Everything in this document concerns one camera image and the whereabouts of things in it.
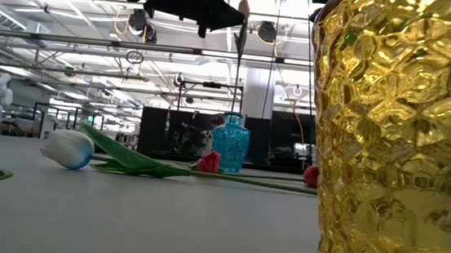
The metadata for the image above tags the yellow glass vase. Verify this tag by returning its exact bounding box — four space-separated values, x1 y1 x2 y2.
291 0 451 253

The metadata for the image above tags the white blue-tipped artificial tulip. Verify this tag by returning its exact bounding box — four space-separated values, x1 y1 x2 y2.
38 119 324 196

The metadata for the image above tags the black round ceiling fixture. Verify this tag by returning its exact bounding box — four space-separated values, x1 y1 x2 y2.
126 7 150 37
256 20 279 45

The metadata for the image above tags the black partition wall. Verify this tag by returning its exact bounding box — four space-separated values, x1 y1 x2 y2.
136 105 317 171

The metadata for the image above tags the black gantry frame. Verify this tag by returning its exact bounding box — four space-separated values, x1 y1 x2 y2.
176 79 245 117

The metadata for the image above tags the red artificial tulip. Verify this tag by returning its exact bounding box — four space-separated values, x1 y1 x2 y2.
188 148 224 175
301 164 321 189

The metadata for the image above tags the blue glass vase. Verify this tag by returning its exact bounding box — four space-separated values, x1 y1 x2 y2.
209 110 253 174

